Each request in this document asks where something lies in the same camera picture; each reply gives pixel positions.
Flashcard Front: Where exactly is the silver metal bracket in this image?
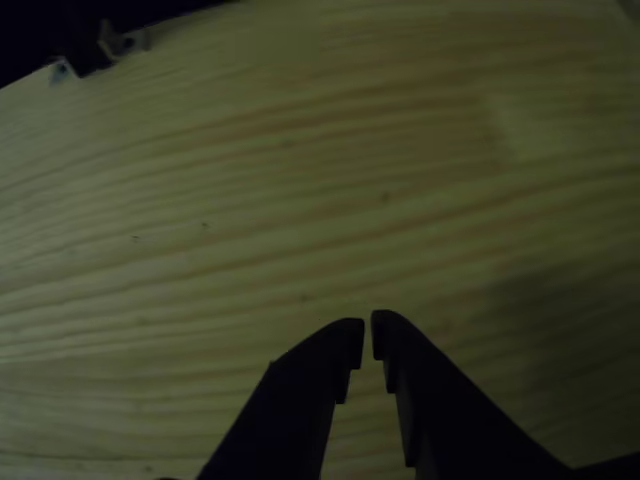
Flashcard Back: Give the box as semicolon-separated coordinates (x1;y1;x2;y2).
47;18;152;87

